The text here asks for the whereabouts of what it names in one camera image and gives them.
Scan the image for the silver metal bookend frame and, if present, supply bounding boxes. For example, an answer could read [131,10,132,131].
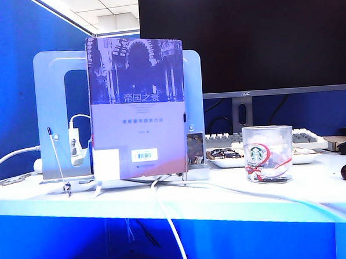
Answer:
[31,43,209,184]

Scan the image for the white and grey keyboard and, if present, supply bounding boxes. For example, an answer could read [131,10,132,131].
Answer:
[204,126,329,156]

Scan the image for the thin white cable, grey connector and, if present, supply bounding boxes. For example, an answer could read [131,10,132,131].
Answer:
[68,113,92,133]

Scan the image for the dark chocolate pastry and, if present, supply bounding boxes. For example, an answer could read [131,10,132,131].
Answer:
[206,147,243,161]

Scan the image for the black monitor cable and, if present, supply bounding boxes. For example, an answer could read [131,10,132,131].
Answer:
[204,115,235,134]

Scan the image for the grey monitor stand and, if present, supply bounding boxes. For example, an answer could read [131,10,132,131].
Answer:
[231,96,255,134]

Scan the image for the brown cardboard box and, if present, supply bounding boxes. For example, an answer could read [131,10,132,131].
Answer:
[323,134,346,152]

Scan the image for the thin wire rod, black tip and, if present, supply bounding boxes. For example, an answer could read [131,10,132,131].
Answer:
[46,126,74,199]

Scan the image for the clear glass with green logo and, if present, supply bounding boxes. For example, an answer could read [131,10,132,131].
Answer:
[241,124,296,186]

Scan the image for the thick white cable, grey plug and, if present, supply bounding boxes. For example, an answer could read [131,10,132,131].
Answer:
[0,146,43,170]

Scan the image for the white tray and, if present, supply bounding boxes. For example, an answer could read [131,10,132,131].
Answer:
[205,143,325,170]

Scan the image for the white power strip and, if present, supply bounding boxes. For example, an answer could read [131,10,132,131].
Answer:
[31,120,88,174]

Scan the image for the white rectangular block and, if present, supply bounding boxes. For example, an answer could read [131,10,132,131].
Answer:
[92,148,122,181]

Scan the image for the black computer monitor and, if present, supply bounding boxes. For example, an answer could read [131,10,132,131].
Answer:
[139,0,346,103]

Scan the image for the purple hardcover book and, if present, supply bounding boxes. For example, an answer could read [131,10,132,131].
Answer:
[85,32,190,181]

